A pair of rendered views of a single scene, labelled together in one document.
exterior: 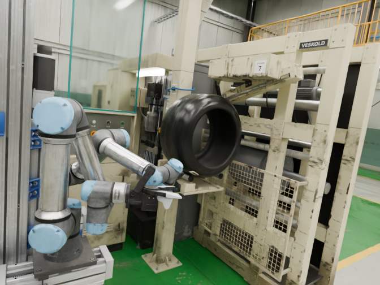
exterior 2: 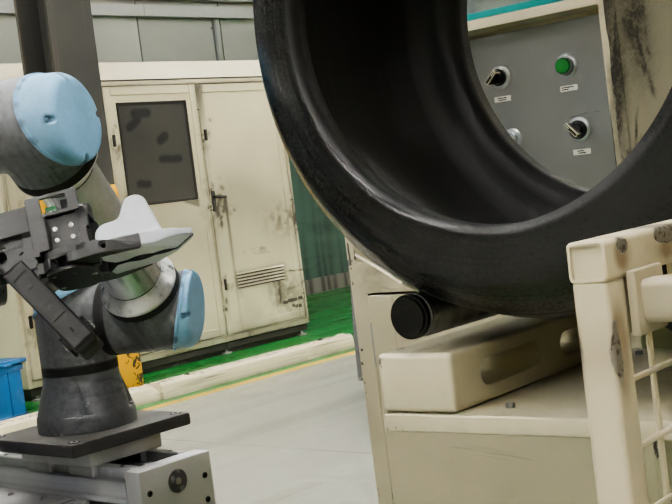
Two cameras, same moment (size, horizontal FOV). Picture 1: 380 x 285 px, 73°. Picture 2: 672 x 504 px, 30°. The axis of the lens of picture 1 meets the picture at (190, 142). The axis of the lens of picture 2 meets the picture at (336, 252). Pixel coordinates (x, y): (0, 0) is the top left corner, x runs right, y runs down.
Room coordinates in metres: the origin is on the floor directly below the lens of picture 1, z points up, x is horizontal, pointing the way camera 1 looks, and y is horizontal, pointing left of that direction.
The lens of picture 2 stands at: (1.37, -1.21, 1.04)
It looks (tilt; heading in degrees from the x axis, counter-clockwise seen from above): 3 degrees down; 76
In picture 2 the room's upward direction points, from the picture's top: 7 degrees counter-clockwise
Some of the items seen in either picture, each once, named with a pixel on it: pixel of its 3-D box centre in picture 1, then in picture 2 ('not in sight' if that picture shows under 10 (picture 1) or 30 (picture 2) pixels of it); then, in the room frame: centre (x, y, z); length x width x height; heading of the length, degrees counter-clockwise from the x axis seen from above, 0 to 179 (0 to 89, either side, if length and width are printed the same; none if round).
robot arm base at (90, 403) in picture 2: not in sight; (83, 393); (1.42, 0.75, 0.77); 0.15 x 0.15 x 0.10
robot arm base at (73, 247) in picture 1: (64, 240); not in sight; (1.01, 0.47, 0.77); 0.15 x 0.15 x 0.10
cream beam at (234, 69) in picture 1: (246, 70); not in sight; (2.02, -0.36, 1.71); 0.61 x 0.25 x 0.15; 37
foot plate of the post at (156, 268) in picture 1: (162, 258); not in sight; (2.13, 0.13, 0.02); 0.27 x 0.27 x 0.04; 37
